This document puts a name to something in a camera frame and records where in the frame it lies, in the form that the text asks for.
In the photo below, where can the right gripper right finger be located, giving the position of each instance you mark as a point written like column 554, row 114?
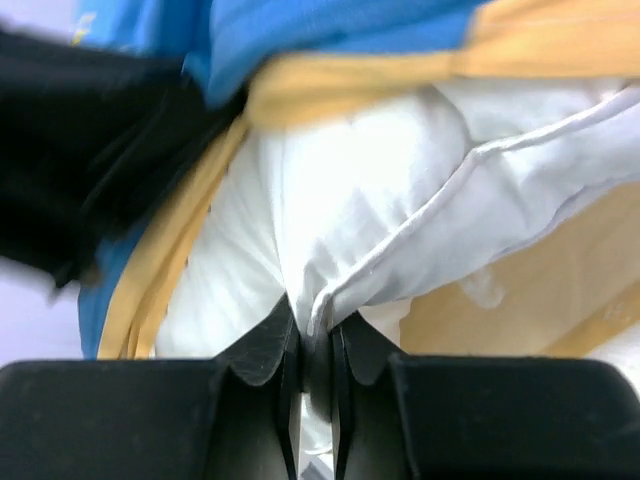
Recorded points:
column 402, row 416

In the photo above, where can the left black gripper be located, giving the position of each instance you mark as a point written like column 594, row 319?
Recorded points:
column 92, row 142

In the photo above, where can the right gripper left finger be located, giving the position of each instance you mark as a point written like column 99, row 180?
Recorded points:
column 234, row 416

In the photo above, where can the blue Pikachu pillowcase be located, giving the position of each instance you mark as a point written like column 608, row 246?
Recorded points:
column 500, row 39

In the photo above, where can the white pillow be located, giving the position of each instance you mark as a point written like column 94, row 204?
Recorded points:
column 495, row 217

